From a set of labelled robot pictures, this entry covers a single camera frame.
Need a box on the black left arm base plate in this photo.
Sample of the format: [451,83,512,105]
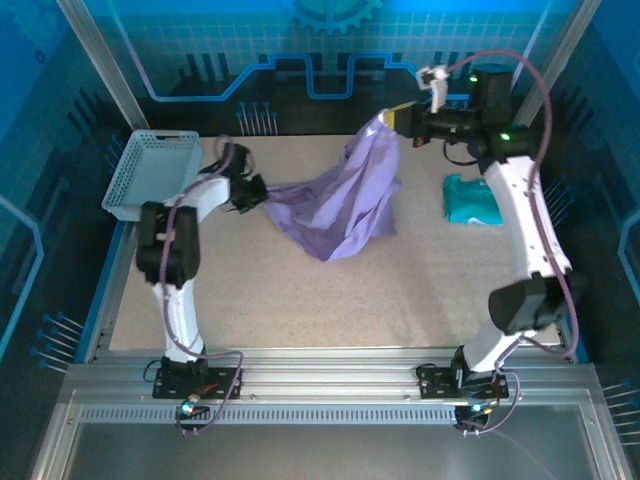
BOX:
[152,359,244,401]

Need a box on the blue-edged aluminium side rail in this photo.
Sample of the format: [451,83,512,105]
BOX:
[82,219,142,364]
[498,135,590,364]

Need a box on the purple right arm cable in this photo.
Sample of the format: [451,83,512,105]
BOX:
[446,48,582,436]

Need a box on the aluminium frame post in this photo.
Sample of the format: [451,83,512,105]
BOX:
[55,0,150,133]
[503,0,604,151]

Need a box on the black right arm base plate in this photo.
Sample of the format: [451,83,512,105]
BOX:
[416,363,510,401]

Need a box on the slotted grey cable duct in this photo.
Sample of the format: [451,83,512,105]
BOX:
[79,405,459,426]

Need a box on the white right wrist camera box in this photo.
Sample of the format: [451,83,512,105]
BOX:
[415,63,452,114]

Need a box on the aluminium mounting rail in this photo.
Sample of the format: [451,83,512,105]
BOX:
[64,348,597,399]

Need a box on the purple t-shirt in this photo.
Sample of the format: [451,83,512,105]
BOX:
[263,107,404,263]

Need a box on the folded teal t-shirt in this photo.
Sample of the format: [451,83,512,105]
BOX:
[442,173,506,229]

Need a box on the pale blue perforated plastic basket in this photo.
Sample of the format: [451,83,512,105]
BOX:
[101,129,204,224]

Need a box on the grey metal panel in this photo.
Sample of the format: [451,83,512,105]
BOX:
[29,389,632,480]

